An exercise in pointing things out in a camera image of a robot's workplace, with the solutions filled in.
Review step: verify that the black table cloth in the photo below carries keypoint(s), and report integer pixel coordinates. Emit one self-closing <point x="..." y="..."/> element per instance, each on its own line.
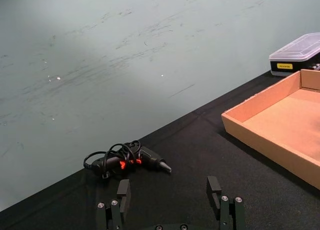
<point x="190" y="175"/>

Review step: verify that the shallow brown cardboard tray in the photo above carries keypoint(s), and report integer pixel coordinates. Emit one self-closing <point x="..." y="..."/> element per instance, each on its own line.
<point x="279" y="122"/>

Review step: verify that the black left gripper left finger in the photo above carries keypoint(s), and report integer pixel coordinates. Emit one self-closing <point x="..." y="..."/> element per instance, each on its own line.
<point x="124" y="193"/>

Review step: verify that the clear plastic case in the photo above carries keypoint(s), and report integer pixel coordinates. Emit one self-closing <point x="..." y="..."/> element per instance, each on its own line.
<point x="295" y="56"/>

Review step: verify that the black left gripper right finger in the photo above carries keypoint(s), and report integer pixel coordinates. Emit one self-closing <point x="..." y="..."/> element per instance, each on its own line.
<point x="218" y="195"/>

